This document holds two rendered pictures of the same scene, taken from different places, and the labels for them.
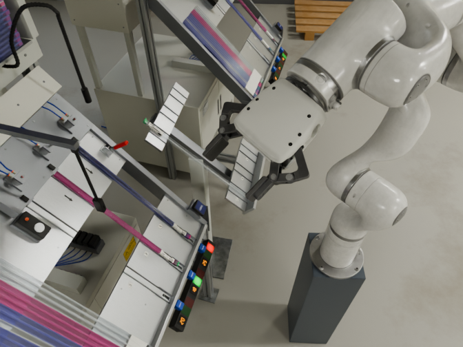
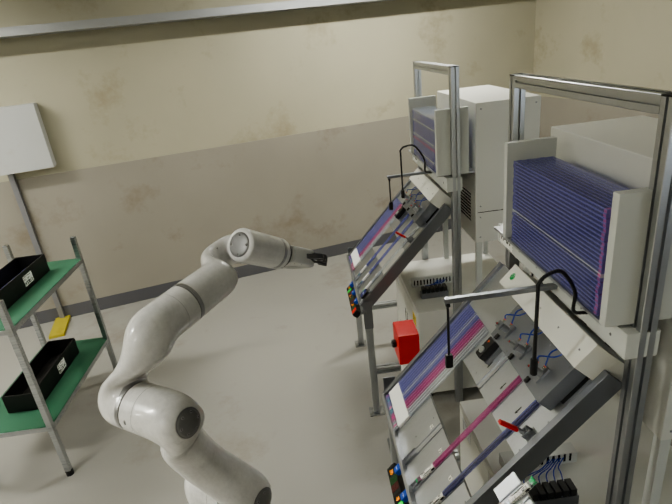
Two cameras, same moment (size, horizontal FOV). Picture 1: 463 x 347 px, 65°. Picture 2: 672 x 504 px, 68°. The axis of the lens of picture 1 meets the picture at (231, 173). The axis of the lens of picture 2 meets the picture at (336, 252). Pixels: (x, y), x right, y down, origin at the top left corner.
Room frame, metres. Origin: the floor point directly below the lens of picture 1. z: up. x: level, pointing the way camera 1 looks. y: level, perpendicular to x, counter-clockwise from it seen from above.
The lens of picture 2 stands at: (1.66, -0.36, 2.06)
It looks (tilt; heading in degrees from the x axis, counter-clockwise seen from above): 23 degrees down; 161
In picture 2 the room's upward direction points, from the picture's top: 7 degrees counter-clockwise
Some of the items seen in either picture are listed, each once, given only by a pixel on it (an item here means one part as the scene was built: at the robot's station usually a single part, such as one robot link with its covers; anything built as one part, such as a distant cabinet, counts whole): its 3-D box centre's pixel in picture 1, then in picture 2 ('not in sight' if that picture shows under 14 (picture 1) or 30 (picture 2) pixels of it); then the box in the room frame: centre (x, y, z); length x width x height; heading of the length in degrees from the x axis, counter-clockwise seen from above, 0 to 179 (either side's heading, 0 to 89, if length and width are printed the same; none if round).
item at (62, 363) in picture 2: not in sight; (44, 372); (-1.41, -1.27, 0.41); 0.57 x 0.17 x 0.11; 163
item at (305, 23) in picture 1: (347, 20); not in sight; (3.81, -1.23, 0.05); 1.14 x 0.76 x 0.10; 87
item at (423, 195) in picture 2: not in sight; (428, 278); (-0.79, 1.04, 0.66); 1.01 x 0.73 x 1.31; 73
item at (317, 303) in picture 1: (318, 295); not in sight; (0.66, -0.37, 0.35); 0.18 x 0.18 x 0.70; 87
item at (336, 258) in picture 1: (341, 240); not in sight; (0.66, -0.37, 0.79); 0.19 x 0.19 x 0.18
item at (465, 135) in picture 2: not in sight; (457, 229); (-0.75, 1.23, 0.95); 1.33 x 0.82 x 1.90; 73
